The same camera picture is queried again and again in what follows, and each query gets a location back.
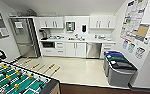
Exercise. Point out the white drawer stack narrow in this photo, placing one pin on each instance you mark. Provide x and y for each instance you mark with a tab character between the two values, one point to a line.
60	47

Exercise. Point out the stainless steel refrigerator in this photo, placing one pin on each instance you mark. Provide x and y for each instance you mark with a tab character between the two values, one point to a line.
24	38

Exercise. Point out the white paper note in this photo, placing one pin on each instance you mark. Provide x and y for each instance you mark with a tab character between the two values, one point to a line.
18	25

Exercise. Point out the brown cork wall sign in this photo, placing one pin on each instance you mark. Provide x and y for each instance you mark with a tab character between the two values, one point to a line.
143	32

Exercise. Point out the stainless steel dishwasher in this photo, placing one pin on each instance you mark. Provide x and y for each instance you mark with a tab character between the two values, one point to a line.
93	50

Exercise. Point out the wooden foosball table green field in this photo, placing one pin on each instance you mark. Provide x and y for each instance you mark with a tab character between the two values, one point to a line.
17	80

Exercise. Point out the green lid trash bin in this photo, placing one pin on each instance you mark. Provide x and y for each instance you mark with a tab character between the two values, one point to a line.
119	59

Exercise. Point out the white wall cabinet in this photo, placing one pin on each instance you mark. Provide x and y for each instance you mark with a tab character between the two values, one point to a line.
102	22
51	22

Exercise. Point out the black built-in microwave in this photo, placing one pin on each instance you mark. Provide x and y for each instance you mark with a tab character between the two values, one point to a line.
48	44

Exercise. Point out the blue lid trash bin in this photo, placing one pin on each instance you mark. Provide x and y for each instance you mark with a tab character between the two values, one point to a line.
112	53

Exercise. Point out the small dish soap bottle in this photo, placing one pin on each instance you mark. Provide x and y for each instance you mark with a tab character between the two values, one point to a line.
95	36

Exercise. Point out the black coffee maker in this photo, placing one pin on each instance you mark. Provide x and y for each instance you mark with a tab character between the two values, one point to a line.
43	34

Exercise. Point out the chrome sink faucet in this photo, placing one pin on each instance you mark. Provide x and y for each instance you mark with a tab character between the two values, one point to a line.
76	35

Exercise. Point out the white base cabinet two doors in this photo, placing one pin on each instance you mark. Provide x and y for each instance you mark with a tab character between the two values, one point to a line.
75	49

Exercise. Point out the grey trash bin black lid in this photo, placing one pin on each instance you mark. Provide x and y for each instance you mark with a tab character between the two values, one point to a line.
122	76

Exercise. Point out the large printed wall poster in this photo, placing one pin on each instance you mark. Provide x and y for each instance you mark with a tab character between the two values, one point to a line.
133	18

